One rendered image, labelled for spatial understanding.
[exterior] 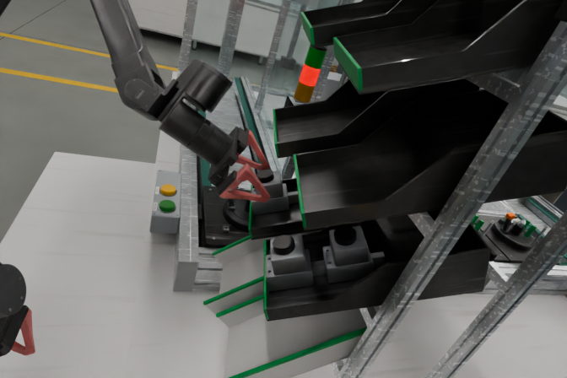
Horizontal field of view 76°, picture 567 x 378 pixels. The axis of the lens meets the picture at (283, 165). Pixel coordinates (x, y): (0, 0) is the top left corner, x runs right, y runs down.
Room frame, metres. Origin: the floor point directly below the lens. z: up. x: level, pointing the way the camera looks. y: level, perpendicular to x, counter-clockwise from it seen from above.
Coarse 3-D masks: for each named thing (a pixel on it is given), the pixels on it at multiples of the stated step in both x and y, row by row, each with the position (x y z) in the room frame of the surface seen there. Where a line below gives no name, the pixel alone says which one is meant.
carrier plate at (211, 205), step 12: (204, 192) 0.83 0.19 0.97; (204, 204) 0.78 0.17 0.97; (216, 204) 0.80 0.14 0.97; (204, 216) 0.73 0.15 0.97; (216, 216) 0.75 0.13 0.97; (204, 228) 0.70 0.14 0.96; (216, 228) 0.70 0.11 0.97; (204, 240) 0.66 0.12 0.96; (216, 240) 0.66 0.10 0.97; (228, 240) 0.67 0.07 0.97
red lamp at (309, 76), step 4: (304, 64) 1.01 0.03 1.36; (304, 68) 1.00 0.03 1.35; (308, 68) 0.99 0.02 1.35; (312, 68) 0.99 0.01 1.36; (304, 72) 1.00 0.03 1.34; (308, 72) 0.99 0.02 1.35; (312, 72) 0.99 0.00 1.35; (316, 72) 1.00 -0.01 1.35; (300, 76) 1.01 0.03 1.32; (304, 76) 1.00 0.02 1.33; (308, 76) 0.99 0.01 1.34; (312, 76) 0.99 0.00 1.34; (316, 76) 1.00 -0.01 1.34; (300, 80) 1.00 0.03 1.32; (304, 80) 0.99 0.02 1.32; (308, 80) 0.99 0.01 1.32; (312, 80) 0.99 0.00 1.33; (316, 80) 1.01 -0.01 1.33; (308, 84) 0.99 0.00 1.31; (312, 84) 1.00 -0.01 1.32
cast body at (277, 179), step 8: (264, 176) 0.53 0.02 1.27; (272, 176) 0.53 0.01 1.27; (280, 176) 0.54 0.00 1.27; (264, 184) 0.52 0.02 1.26; (272, 184) 0.52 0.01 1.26; (280, 184) 0.52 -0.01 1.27; (256, 192) 0.51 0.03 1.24; (272, 192) 0.52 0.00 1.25; (280, 192) 0.52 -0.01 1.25; (288, 192) 0.55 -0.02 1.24; (296, 192) 0.55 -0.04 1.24; (272, 200) 0.52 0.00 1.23; (280, 200) 0.52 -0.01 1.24; (288, 200) 0.53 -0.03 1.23; (296, 200) 0.55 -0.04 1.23; (256, 208) 0.52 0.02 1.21; (264, 208) 0.52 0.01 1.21; (272, 208) 0.52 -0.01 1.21; (280, 208) 0.52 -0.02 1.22; (288, 208) 0.53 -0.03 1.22
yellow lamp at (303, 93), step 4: (300, 84) 1.00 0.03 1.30; (304, 84) 0.99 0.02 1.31; (296, 88) 1.01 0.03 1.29; (300, 88) 0.99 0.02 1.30; (304, 88) 0.99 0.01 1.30; (308, 88) 0.99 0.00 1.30; (312, 88) 1.00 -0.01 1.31; (296, 92) 1.00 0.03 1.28; (300, 92) 0.99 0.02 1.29; (304, 92) 0.99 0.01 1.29; (308, 92) 0.99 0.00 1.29; (312, 92) 1.01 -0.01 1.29; (296, 96) 1.00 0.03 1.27; (300, 96) 0.99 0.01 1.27; (304, 96) 0.99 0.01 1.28; (308, 96) 1.00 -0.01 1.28; (300, 100) 0.99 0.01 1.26; (304, 100) 0.99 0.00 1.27; (308, 100) 1.00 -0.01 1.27
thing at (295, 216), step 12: (288, 180) 0.59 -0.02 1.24; (252, 216) 0.50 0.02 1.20; (264, 216) 0.51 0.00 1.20; (276, 216) 0.51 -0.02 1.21; (288, 216) 0.51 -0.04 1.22; (300, 216) 0.51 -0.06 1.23; (252, 228) 0.46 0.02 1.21; (264, 228) 0.46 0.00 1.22; (276, 228) 0.46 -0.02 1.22; (288, 228) 0.47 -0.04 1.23; (300, 228) 0.47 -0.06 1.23; (324, 228) 0.48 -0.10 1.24
